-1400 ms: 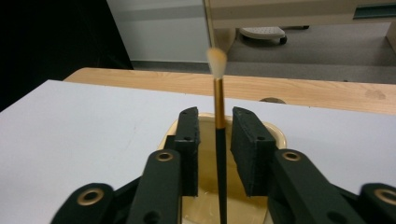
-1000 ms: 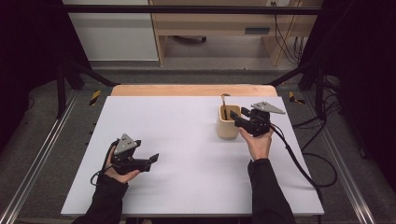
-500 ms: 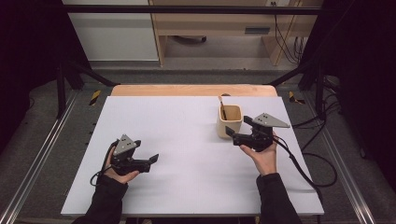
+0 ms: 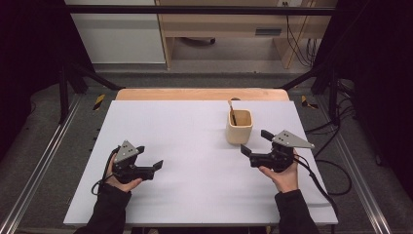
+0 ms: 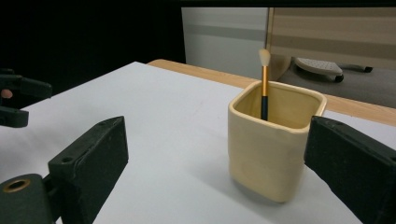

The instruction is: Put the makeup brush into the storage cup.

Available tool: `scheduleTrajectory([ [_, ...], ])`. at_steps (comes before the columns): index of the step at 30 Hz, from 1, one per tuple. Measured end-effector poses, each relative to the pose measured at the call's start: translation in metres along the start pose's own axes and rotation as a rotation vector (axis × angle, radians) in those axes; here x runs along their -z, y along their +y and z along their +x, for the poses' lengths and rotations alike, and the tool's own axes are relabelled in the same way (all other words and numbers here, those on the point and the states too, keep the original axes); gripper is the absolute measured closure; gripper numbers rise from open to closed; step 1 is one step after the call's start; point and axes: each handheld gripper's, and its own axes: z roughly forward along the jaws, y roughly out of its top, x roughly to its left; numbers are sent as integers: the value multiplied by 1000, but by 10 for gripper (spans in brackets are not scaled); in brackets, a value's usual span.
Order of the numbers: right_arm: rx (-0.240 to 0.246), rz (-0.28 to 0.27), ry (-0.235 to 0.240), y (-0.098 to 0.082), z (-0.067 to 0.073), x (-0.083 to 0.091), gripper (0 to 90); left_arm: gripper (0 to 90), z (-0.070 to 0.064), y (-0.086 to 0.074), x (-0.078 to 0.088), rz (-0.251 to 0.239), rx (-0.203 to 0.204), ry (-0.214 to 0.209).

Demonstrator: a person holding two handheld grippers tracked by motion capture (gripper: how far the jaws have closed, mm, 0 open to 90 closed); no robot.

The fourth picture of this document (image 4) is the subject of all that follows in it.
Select wooden desk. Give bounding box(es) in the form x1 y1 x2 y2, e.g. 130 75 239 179
155 0 339 70

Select white table board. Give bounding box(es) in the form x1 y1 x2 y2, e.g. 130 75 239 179
62 99 339 227

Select grey drawer handle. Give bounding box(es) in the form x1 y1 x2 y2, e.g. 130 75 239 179
254 27 282 36

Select black floor cables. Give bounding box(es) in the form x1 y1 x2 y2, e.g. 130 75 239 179
304 79 358 160

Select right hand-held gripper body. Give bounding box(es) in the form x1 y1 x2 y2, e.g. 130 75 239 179
248 130 316 174

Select person's left hand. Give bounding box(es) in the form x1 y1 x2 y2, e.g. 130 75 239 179
105 152 144 194

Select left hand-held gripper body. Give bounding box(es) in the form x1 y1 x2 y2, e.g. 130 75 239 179
110 139 156 185

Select black frame crossbar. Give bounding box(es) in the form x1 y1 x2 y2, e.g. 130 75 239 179
62 4 337 17

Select black floor cable loop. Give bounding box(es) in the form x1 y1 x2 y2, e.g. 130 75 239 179
315 158 354 197

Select hanging black cables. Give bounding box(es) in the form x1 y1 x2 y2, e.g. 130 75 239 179
282 1 322 68

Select aluminium floor rail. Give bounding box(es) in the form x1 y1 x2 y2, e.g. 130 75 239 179
316 97 394 234
0 94 83 234

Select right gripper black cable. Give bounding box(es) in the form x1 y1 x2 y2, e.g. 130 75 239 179
291 153 340 218

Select brown stick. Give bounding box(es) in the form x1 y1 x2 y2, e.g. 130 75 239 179
228 99 238 127

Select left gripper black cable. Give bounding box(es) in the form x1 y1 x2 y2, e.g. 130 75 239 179
91 145 122 197

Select office chair base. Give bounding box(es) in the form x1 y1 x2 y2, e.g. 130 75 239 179
179 36 216 46

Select black metal stand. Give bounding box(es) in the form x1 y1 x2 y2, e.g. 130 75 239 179
276 59 343 127
57 59 126 125

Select white cabinet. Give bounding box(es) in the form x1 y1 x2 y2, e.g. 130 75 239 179
64 0 167 64

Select person's right hand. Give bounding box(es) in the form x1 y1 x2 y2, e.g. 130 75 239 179
258 148 300 195

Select wooden table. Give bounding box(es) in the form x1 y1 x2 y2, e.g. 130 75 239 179
115 88 290 101

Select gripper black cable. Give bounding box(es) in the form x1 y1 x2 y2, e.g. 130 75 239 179
91 145 122 197
291 153 340 218

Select cream square ceramic cup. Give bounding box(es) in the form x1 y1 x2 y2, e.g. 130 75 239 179
225 108 254 146

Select black curtain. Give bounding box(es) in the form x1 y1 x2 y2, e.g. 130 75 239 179
312 0 413 200
0 0 95 159

